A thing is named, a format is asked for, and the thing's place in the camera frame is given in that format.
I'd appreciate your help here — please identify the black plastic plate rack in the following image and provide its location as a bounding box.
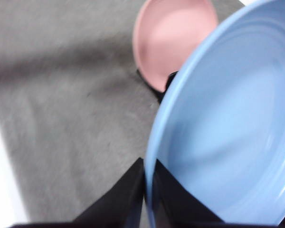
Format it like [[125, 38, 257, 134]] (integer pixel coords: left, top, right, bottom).
[[135, 68, 179, 104]]

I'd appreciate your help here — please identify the blue round plate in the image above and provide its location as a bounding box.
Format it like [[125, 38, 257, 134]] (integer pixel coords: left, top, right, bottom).
[[144, 0, 285, 228]]

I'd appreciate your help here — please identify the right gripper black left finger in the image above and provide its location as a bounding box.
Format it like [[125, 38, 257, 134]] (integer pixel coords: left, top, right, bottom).
[[8, 156, 145, 228]]

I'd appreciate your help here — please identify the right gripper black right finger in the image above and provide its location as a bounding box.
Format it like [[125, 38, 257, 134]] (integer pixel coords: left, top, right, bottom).
[[153, 158, 230, 228]]

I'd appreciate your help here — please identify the pink round plate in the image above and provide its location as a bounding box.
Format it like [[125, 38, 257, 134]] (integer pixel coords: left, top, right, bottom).
[[132, 0, 219, 93]]

